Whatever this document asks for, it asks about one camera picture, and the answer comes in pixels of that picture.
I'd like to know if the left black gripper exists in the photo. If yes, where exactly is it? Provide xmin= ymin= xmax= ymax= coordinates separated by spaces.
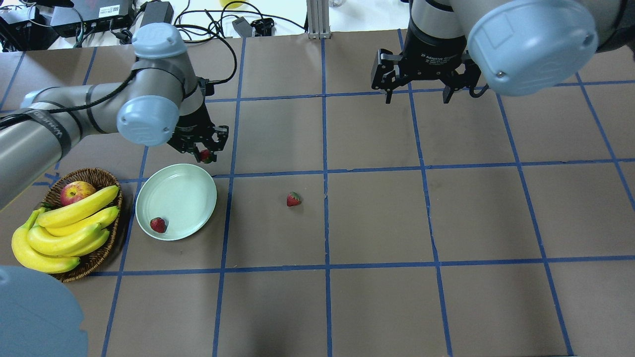
xmin=167 ymin=107 xmax=229 ymax=162

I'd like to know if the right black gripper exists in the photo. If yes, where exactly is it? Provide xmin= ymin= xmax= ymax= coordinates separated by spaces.
xmin=371 ymin=48 xmax=482 ymax=105

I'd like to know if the greenish red strawberry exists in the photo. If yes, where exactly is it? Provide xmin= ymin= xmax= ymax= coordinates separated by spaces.
xmin=198 ymin=149 xmax=215 ymax=164

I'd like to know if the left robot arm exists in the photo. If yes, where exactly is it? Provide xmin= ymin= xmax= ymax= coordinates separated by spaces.
xmin=1 ymin=22 xmax=229 ymax=357

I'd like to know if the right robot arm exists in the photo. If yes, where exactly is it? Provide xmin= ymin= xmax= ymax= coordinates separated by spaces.
xmin=371 ymin=0 xmax=634 ymax=103

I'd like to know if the light green plate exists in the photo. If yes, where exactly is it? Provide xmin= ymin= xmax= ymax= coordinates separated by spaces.
xmin=134 ymin=164 xmax=218 ymax=241

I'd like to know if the wicker basket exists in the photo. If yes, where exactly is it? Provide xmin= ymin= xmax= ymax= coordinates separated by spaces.
xmin=35 ymin=168 xmax=125 ymax=283

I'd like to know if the red apple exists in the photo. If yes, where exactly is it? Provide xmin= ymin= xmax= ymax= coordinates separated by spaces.
xmin=60 ymin=180 xmax=97 ymax=206

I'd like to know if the black power adapter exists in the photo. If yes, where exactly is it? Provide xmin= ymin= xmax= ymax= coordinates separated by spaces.
xmin=133 ymin=0 xmax=173 ymax=42

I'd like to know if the yellow banana bunch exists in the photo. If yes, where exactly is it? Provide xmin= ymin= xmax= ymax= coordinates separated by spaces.
xmin=11 ymin=185 xmax=120 ymax=274

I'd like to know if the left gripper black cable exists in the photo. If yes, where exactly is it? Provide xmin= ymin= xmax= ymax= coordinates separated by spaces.
xmin=0 ymin=37 xmax=239 ymax=129

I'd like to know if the aluminium frame post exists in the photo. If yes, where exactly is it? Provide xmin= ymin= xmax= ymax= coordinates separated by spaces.
xmin=306 ymin=0 xmax=332 ymax=40

